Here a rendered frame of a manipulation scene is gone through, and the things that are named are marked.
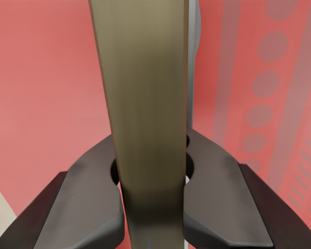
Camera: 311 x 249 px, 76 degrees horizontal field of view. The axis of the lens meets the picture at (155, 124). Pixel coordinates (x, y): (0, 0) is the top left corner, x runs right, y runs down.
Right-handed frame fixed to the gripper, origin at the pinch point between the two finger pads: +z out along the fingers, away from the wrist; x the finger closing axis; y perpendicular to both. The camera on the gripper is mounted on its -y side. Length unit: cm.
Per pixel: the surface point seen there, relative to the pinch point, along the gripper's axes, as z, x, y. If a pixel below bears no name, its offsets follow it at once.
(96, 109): 4.7, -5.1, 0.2
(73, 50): 4.8, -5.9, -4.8
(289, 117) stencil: 4.8, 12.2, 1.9
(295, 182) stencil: 4.6, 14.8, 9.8
